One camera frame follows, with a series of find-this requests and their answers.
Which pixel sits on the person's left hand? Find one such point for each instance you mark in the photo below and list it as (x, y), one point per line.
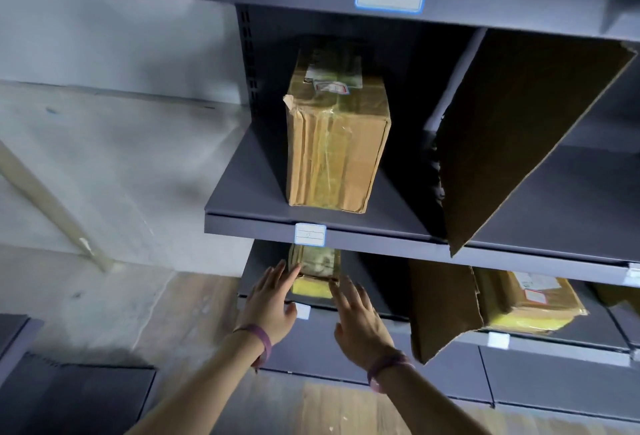
(270, 305)

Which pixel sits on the person's right hand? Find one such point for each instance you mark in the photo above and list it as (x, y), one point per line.
(362, 330)

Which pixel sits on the brown parcel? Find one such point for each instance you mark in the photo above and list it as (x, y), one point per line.
(335, 150)

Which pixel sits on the grey metal shelving unit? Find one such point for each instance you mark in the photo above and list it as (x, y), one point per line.
(550, 200)

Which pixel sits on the person's left forearm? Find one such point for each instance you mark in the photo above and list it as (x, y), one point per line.
(200, 399)

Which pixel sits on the person's right forearm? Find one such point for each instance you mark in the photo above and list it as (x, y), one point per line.
(430, 404)

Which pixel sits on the purple wristband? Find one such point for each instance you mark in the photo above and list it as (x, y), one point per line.
(385, 362)
(262, 337)

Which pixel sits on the tan wooden stick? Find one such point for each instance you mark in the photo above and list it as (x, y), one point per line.
(50, 210)

